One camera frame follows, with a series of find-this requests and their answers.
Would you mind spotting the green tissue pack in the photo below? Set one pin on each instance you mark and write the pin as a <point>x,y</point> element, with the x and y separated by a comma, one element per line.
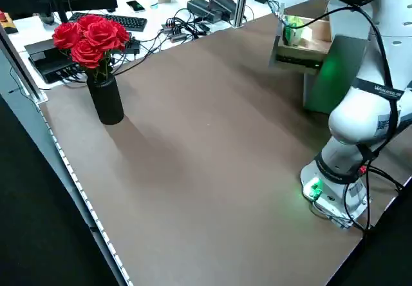
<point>293,31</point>

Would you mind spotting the wooden drawer with grey front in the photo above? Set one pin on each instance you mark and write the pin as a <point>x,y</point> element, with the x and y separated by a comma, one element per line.
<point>322,34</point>

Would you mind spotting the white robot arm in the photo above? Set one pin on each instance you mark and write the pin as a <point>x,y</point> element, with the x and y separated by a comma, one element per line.
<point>354,121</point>

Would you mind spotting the grey drawer cabinet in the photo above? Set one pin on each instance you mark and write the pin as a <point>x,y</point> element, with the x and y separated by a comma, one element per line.
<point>334,83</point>

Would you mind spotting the grey usb hub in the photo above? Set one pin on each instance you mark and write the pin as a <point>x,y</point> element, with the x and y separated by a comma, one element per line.
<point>175,36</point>

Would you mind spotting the black cylindrical vase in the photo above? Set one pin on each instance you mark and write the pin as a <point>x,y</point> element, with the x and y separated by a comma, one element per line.
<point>106,105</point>

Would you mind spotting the small black box device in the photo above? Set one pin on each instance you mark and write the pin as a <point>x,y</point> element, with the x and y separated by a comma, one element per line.
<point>133,46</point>

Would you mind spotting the black power brick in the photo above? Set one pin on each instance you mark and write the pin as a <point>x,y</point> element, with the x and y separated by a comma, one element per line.
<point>201,7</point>
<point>225,5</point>

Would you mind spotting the black keyboard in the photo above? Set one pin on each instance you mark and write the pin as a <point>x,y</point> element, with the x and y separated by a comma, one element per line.
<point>128,22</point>

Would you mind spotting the black smartphone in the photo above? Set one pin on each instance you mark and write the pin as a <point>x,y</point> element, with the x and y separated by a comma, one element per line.
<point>136,5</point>

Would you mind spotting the red rose bouquet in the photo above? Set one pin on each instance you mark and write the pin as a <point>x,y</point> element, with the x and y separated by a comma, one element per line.
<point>96,34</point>

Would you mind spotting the black docking station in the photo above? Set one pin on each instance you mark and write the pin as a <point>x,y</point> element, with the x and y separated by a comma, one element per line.
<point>45,62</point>

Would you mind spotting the red toy on wooden block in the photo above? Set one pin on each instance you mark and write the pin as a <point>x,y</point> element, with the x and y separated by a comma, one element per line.
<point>8,25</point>

